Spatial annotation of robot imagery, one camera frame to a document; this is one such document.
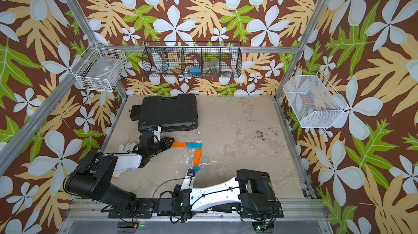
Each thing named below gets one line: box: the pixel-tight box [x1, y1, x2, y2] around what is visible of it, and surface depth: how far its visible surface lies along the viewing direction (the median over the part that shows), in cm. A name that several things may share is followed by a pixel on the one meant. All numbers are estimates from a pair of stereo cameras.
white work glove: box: [118, 142, 138, 154], surface depth 96 cm
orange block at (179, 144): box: [171, 141, 187, 149], surface depth 97 cm
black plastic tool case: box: [128, 93, 199, 133], surface depth 103 cm
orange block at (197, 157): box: [193, 149, 202, 166], surface depth 93 cm
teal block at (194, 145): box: [186, 142, 203, 149], surface depth 96 cm
